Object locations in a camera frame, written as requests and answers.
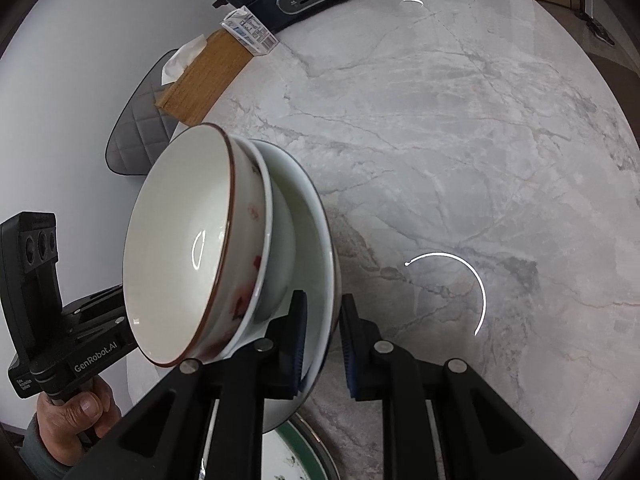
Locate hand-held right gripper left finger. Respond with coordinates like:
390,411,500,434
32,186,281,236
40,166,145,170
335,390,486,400
67,290,309,480

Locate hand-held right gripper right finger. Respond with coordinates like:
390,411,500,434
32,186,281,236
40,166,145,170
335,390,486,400
340,294,581,480

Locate large white bowl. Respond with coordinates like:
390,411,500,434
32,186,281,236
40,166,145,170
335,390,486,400
251,140,342,435

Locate small white bowl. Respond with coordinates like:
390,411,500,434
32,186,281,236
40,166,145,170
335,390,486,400
220,137,299,362

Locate large teal floral plate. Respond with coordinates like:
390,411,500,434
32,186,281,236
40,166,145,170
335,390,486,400
260,412,342,480

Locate brown-rimmed pink floral bowl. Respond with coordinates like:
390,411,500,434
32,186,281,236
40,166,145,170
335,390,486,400
122,122,274,367

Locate person's left forearm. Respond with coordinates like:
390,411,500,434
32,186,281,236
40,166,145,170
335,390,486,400
22,414,72,480

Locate person's left hand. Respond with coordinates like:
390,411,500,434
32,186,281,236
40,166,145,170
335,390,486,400
36,374,122,467

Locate grey quilted chair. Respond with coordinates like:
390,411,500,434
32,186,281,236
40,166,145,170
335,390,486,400
104,49,189,177

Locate wooden tissue box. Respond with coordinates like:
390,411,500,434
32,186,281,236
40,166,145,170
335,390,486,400
155,29,257,125

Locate white tissue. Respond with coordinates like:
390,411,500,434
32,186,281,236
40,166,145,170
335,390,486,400
161,35,209,85

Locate white printed carton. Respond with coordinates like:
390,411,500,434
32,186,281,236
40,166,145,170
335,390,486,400
221,6,280,56

